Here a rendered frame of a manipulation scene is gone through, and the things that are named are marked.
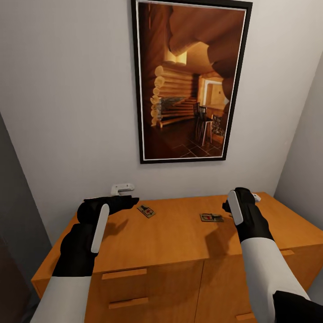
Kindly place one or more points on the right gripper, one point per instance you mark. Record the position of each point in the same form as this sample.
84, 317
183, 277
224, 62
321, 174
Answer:
226, 207

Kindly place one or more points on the mousetrap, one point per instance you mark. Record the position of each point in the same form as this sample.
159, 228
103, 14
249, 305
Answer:
146, 210
211, 218

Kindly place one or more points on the door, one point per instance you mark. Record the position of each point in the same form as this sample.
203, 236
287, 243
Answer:
24, 243

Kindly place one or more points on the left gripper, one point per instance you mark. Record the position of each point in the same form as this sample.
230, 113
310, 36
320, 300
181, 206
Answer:
125, 202

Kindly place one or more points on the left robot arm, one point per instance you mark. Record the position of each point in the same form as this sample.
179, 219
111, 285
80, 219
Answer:
65, 298

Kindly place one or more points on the picture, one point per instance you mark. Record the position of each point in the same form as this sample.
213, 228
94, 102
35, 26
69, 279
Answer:
188, 58

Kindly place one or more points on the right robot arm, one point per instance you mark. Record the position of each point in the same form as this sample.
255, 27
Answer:
275, 294

